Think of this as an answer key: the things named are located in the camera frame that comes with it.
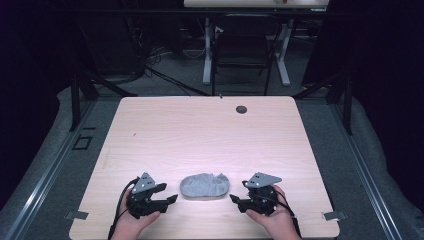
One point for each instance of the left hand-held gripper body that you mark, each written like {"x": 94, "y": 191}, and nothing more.
{"x": 143, "y": 205}

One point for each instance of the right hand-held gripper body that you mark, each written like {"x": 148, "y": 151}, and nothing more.
{"x": 261, "y": 200}

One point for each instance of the person's left hand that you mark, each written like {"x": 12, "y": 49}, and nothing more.
{"x": 131, "y": 225}

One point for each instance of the person's right hand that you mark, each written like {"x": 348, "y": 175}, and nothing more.
{"x": 280, "y": 223}

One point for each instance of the round black table grommet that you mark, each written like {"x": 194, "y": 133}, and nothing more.
{"x": 241, "y": 109}

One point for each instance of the short black tape strip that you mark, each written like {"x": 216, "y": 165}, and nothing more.
{"x": 89, "y": 128}

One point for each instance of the black metal stand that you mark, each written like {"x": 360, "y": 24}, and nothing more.
{"x": 75, "y": 100}
{"x": 347, "y": 106}

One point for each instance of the grey padding cloth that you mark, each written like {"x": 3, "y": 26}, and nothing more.
{"x": 390, "y": 166}

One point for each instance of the black chair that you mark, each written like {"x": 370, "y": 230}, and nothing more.
{"x": 243, "y": 50}

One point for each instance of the white desk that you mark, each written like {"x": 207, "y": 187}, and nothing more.
{"x": 233, "y": 3}

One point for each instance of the grey table bracket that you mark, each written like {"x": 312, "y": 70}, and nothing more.
{"x": 334, "y": 215}
{"x": 77, "y": 215}

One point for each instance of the aluminium floor rail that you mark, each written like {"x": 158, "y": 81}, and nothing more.
{"x": 365, "y": 173}
{"x": 50, "y": 181}

